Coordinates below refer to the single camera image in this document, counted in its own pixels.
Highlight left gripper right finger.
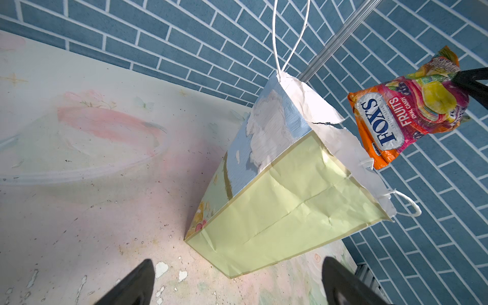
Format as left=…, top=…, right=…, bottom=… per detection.
left=322, top=257, right=391, bottom=305

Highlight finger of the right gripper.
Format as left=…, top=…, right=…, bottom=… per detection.
left=451, top=67, right=487, bottom=100

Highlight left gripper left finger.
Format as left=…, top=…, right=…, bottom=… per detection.
left=95, top=259, right=155, bottom=305

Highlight Fox's fruits candy bag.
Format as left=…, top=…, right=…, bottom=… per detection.
left=348, top=47, right=470, bottom=170

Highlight green floral paper bag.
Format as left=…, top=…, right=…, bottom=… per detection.
left=184, top=0, right=423, bottom=280

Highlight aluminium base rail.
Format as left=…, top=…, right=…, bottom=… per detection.
left=355, top=264, right=389, bottom=302

